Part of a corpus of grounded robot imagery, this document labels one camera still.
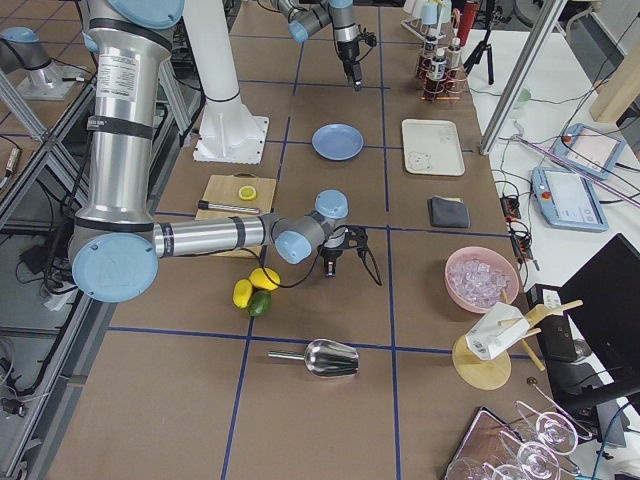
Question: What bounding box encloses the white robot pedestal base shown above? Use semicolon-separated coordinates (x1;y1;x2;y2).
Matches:
183;0;269;165

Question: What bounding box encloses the steel cylinder black cap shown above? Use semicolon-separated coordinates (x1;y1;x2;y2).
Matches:
197;199;261;215

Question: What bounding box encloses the copper wire bottle rack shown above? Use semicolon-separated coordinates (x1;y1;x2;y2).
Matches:
418;55;467;101

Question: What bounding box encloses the wooden cutting board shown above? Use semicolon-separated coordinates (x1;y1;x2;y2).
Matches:
193;173;278;260

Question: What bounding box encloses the pink bowl of ice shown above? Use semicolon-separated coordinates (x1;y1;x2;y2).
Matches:
444;246;520;313

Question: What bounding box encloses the black camera tripod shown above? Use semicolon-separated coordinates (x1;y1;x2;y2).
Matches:
463;0;496;85

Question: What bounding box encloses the blue teach pendant far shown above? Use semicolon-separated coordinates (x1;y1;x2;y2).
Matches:
551;123;627;180

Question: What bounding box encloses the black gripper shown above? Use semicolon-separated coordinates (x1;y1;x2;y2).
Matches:
336;39;362;91
321;234;346;277

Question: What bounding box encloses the green lime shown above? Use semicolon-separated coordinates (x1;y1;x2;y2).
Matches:
247;290;272;317

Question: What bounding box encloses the dark drink bottle right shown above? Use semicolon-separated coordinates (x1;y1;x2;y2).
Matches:
446;37;461;70

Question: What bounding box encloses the round yellow lemon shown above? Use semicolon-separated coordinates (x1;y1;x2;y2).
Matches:
249;267;281;291

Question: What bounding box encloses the cream bear tray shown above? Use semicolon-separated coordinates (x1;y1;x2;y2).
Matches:
401;119;465;177

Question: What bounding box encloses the blue teach pendant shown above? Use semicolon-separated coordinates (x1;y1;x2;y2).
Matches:
531;167;609;232
551;123;627;180

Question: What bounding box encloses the dark drink bottle left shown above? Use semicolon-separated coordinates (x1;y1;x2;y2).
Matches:
421;28;438;77

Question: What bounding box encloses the wooden cup stand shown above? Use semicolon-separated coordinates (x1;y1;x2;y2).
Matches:
452;300;583;390

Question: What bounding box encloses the white cup on stand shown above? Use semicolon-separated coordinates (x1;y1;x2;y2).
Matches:
465;302;530;361

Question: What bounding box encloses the blue teach pendant near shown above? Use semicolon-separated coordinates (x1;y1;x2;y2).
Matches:
531;167;609;232

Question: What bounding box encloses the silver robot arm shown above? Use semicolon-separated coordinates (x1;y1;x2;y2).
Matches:
69;1;348;303
270;0;366;91

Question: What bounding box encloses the dark drink bottle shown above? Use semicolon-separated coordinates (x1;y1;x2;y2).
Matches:
421;28;438;77
429;48;446;82
446;37;461;70

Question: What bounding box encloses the black monitor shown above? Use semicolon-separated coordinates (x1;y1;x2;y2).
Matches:
558;233;639;413

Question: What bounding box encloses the oval yellow lemon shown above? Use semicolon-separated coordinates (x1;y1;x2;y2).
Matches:
232;279;253;309

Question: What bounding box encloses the dark drink bottle front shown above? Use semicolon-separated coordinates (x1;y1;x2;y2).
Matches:
429;48;446;82

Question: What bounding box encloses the metal ice scoop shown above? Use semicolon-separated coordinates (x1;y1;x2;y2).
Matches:
267;339;359;378

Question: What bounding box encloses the wine glass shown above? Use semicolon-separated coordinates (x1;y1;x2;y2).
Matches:
515;400;578;456

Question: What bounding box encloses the half lemon slice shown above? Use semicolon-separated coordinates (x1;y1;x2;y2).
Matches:
237;185;258;201

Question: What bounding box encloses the blue plate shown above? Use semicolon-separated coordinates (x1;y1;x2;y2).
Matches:
311;123;364;161

